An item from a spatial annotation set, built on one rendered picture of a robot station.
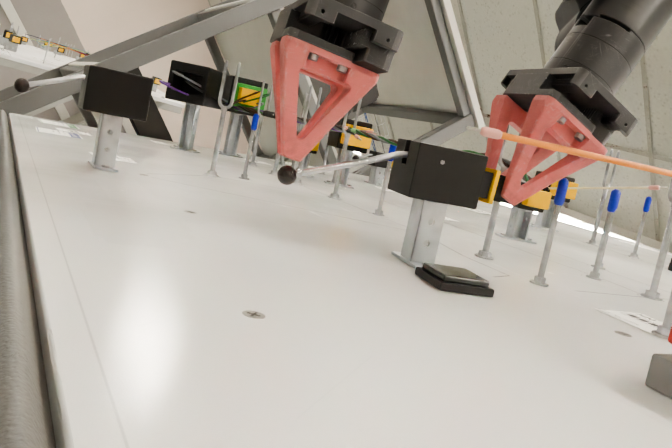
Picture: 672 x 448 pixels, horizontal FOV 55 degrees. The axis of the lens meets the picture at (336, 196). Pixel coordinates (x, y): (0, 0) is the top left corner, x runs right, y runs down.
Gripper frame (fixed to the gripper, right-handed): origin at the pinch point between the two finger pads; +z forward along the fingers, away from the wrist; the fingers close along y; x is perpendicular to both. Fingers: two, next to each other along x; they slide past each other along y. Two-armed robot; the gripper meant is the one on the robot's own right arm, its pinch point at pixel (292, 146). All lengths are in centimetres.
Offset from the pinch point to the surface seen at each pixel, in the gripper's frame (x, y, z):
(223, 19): 1, 93, -20
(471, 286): -12.5, -7.5, 4.6
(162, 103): 1, 327, 1
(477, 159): -12.8, -1.7, -3.7
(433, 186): -10.3, -1.7, -0.8
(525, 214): -36.9, 25.9, -2.1
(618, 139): -211, 232, -61
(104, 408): 8.6, -26.5, 8.4
